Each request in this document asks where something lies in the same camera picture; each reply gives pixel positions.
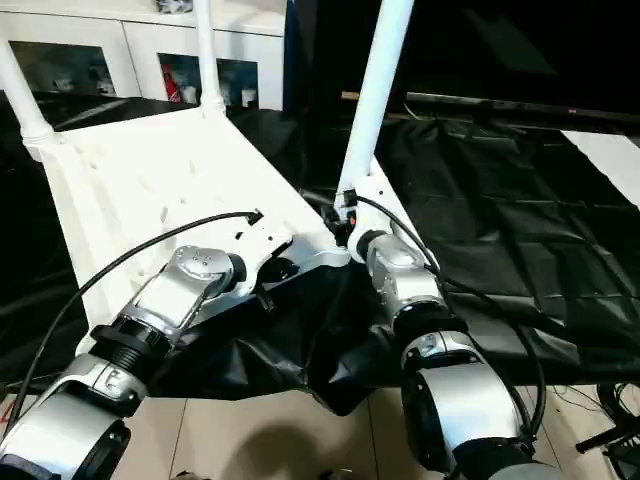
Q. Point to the small white cup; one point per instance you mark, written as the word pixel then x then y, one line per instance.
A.
pixel 247 98

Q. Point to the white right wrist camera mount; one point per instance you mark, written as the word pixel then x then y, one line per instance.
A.
pixel 368 195

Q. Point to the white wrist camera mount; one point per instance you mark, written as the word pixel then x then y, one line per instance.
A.
pixel 368 195
pixel 258 245

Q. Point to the white plastic table top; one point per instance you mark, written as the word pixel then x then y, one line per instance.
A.
pixel 150 170

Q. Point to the red bottle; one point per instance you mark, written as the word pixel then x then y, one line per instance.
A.
pixel 171 85

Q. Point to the black stand foot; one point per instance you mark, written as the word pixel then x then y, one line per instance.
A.
pixel 610 435

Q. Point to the dark metal rail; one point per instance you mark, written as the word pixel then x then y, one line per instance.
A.
pixel 520 105

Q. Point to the black plastic mat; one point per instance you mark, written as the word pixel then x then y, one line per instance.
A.
pixel 520 220

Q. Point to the white flat board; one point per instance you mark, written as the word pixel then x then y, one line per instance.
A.
pixel 610 160

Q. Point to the white glass-door cabinet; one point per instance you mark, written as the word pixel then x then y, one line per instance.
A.
pixel 130 40

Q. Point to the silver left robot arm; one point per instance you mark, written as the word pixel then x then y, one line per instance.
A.
pixel 170 295

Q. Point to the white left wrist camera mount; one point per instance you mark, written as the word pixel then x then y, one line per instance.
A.
pixel 258 245

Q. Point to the small grey container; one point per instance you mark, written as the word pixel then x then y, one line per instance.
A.
pixel 175 5

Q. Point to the small yellow label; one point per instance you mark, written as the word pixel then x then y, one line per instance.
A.
pixel 350 96

